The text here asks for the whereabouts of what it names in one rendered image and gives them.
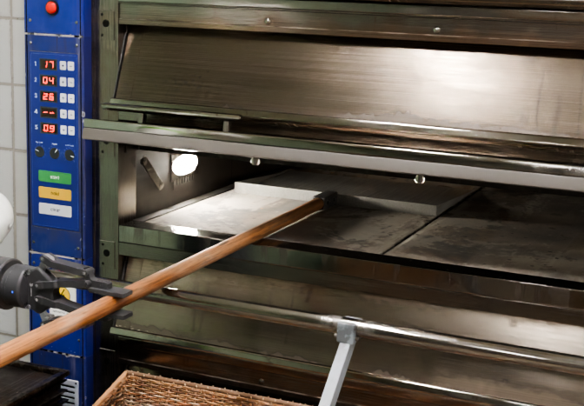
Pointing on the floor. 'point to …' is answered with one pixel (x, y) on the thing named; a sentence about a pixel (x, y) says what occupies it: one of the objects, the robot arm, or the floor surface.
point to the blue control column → (36, 4)
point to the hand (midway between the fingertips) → (110, 302)
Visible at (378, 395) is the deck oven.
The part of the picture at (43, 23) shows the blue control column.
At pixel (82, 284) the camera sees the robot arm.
